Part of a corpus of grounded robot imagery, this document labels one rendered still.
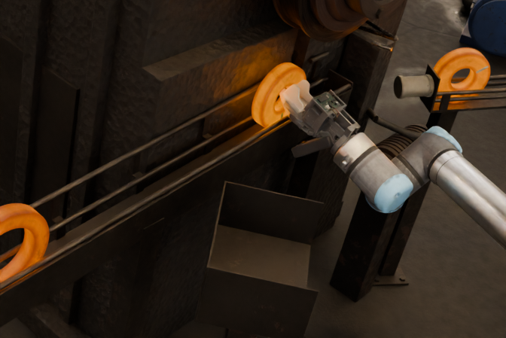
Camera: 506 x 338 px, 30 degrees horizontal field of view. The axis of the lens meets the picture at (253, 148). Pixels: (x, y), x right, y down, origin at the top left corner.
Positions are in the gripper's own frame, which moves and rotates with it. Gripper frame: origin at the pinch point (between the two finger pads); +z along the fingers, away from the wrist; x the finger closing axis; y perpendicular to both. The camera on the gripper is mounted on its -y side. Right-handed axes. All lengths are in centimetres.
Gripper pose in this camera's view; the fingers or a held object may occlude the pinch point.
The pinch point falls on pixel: (281, 89)
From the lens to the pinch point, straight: 214.1
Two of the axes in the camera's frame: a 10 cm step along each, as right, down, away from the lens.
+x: -6.4, 3.2, -7.0
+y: 4.0, -6.3, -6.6
